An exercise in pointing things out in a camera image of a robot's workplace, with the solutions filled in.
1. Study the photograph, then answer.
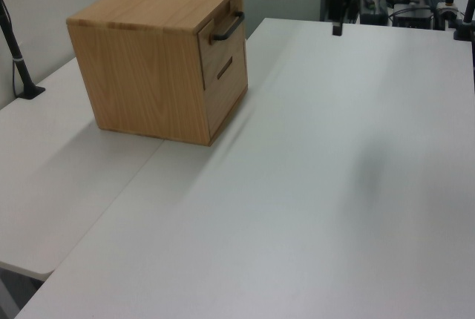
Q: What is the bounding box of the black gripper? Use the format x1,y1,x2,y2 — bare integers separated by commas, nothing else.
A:
327,0,344,36

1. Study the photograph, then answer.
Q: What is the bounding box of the black metal drawer handle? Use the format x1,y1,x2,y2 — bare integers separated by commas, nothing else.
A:
209,10,246,42

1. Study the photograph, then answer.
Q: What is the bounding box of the wooden drawer with handle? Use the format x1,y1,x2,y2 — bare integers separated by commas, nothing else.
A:
196,0,246,92

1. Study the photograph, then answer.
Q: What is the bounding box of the wooden drawer with slot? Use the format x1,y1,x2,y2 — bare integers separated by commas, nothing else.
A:
203,41,249,140

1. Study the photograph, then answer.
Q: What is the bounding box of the light wooden two-drawer cabinet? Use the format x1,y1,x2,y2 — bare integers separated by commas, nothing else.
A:
66,0,249,148

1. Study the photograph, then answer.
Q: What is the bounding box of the black electronics box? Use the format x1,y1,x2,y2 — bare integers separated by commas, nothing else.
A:
392,7,434,30

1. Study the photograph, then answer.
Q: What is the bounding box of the emergency stop button box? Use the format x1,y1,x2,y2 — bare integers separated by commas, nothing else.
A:
436,0,458,15

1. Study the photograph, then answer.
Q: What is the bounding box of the black clamped camera pole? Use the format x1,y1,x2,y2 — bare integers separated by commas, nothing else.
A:
452,0,475,42

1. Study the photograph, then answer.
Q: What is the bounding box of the black camera stand pole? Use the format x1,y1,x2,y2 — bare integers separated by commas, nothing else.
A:
0,0,46,99

